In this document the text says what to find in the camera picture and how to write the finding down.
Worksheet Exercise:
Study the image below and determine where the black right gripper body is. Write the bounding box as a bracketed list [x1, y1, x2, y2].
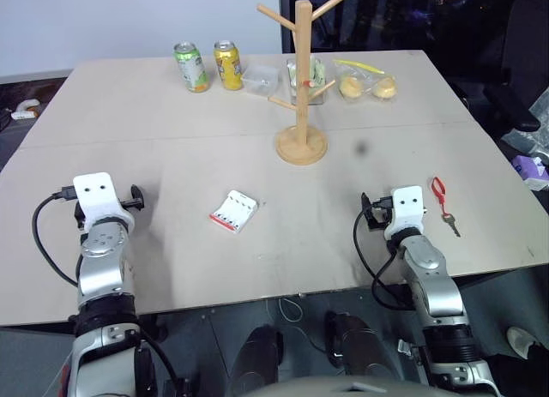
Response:
[368, 194, 394, 232]

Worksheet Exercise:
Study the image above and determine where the clear plastic food container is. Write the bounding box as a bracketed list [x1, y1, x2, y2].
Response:
[240, 63, 280, 96]

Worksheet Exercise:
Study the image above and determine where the yellow bread bun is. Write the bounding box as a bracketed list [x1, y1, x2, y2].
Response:
[372, 75, 398, 99]
[338, 75, 366, 99]

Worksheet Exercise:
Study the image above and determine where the white and red battery charger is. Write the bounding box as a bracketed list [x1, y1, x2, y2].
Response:
[208, 189, 262, 235]

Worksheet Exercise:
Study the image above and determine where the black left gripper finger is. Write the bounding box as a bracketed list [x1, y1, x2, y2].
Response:
[130, 183, 146, 212]

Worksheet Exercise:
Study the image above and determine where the silver key with red strap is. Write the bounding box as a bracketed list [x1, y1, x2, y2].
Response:
[430, 176, 463, 238]

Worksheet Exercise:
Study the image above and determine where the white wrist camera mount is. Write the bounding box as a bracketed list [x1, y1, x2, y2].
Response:
[384, 184, 428, 240]
[72, 171, 132, 234]

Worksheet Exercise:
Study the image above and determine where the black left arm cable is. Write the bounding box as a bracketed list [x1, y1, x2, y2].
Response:
[31, 185, 81, 287]

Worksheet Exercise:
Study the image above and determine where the yellow drink can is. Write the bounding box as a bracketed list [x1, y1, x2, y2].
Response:
[213, 39, 244, 92]

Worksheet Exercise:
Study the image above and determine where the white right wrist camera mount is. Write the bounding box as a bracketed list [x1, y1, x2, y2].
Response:
[384, 184, 428, 240]

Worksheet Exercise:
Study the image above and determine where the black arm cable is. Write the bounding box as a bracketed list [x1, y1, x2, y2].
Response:
[353, 207, 415, 311]
[31, 185, 81, 287]

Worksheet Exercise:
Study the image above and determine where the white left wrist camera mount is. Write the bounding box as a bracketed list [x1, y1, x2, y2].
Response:
[72, 171, 132, 234]

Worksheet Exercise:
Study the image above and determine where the clear plastic bag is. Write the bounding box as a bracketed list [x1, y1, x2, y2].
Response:
[331, 58, 401, 105]

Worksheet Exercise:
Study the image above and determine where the white rounded object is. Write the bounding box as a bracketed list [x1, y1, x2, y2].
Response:
[505, 325, 538, 360]

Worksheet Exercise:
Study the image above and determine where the black office chair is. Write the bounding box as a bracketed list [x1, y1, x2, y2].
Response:
[482, 0, 549, 133]

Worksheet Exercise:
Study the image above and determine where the crumpled clear plastic wrap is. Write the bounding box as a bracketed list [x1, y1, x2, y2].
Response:
[500, 94, 549, 159]

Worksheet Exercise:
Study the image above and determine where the green drink can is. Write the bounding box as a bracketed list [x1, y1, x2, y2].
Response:
[172, 40, 211, 93]

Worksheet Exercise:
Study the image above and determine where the clear glass cup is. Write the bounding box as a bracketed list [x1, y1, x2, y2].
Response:
[280, 57, 329, 106]

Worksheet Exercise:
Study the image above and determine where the wooden peg rack stand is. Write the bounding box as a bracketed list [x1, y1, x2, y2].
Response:
[256, 0, 351, 165]

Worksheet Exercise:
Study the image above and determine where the grey robot torso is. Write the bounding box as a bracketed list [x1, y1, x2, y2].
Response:
[238, 372, 437, 397]

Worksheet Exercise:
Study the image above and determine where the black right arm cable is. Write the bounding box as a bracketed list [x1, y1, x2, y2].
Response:
[353, 207, 415, 311]

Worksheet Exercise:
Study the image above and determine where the purple and white box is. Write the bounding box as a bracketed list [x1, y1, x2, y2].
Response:
[511, 153, 549, 191]

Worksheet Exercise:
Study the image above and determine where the dark rounded shape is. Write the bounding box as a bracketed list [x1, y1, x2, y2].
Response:
[232, 324, 285, 390]

